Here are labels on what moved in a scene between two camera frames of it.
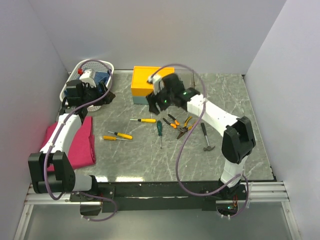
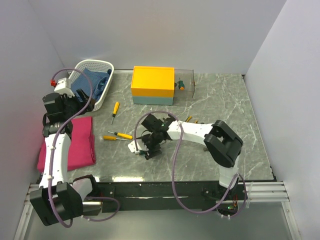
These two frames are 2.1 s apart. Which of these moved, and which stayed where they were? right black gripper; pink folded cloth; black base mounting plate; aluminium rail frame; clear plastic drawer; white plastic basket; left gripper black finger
Moved: left gripper black finger; right black gripper
Stayed: black base mounting plate; aluminium rail frame; white plastic basket; pink folded cloth; clear plastic drawer
